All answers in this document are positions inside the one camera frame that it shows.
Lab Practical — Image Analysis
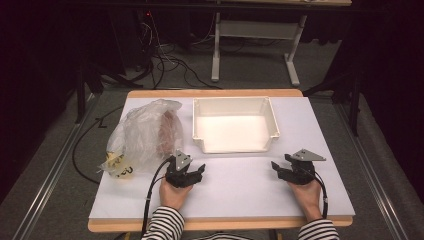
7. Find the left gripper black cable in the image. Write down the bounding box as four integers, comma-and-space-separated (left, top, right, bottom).
141, 156, 175, 238

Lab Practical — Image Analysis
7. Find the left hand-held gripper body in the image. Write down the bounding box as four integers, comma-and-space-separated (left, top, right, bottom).
165, 149, 194, 188

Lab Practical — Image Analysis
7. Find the black floor cable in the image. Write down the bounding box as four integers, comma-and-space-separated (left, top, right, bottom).
71, 105, 125, 185

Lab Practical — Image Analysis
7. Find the person's right hand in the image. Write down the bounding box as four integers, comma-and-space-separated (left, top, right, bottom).
287, 179, 323, 222

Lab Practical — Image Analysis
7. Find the person's striped shirt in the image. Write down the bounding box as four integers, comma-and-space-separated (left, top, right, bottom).
192, 233, 255, 240

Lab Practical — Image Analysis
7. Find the white metal desk frame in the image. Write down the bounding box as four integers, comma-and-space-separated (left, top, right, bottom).
210, 0, 353, 88

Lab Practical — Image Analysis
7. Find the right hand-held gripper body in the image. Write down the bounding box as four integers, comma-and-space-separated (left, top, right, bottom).
285, 148, 327, 185

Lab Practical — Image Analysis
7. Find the white plastic bin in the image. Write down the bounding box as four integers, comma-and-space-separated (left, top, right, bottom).
192, 96, 281, 155

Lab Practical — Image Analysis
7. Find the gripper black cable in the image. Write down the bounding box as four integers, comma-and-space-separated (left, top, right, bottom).
299, 166, 330, 220
141, 156, 175, 238

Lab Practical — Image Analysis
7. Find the tangle of floor cables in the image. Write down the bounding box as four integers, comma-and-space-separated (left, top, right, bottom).
132, 9, 223, 91

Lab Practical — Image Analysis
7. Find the red rectangular box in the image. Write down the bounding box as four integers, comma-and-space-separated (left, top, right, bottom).
156, 109, 183, 158

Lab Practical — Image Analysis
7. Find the black metal stand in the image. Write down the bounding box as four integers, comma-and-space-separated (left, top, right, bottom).
74, 58, 145, 125
302, 71, 363, 137

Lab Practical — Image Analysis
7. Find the person's left hand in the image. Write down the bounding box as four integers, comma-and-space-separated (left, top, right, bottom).
159, 180, 194, 212

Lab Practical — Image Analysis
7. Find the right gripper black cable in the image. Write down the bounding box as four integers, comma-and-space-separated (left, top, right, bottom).
299, 166, 330, 220

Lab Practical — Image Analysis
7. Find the clear plastic bag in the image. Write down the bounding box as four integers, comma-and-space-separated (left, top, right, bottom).
98, 98, 185, 179

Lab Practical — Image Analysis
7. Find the metal floor rail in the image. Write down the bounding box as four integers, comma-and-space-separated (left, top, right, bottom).
333, 99, 413, 240
12, 93, 102, 240

